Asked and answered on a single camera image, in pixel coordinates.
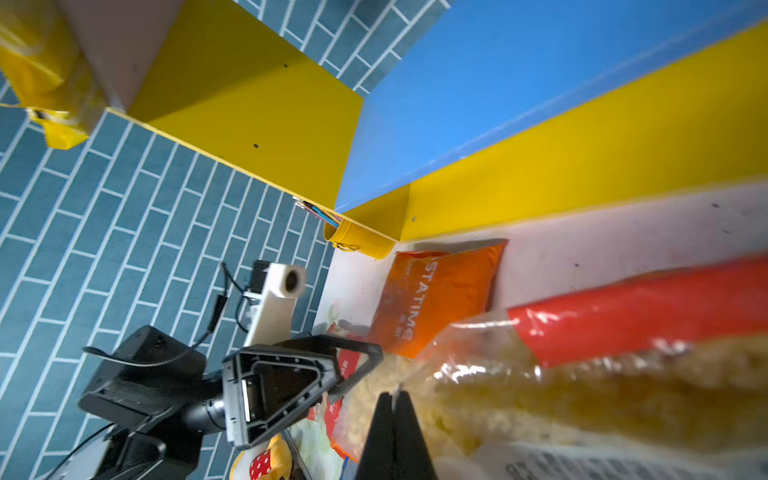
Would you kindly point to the yellow plush toy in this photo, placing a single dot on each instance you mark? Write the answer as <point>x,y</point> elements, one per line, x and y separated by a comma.
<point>259,463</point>

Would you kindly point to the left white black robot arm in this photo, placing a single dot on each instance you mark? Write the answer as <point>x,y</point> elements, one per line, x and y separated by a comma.
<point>160,402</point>

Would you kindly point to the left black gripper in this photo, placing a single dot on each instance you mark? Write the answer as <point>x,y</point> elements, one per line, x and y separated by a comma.
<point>261,390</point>

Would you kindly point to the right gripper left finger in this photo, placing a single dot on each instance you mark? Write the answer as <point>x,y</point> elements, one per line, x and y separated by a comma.
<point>378,458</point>

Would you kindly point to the red fusilli bag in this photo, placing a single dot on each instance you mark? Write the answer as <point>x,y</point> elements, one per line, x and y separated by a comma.
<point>327,412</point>
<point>659,376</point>

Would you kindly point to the yellow pink blue shelf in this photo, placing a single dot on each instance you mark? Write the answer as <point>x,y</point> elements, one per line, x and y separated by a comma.
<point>503,111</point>

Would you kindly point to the coloured pencils bunch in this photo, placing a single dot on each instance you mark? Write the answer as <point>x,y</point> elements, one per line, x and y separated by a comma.
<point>328,218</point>

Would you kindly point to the yellow pencil cup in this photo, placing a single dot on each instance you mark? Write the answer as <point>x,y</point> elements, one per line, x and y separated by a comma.
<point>351,237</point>

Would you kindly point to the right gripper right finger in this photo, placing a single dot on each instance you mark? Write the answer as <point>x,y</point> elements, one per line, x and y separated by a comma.
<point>411,457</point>

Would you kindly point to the orange macaroni bag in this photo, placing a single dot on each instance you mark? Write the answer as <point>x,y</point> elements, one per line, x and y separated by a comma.
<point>425,291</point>

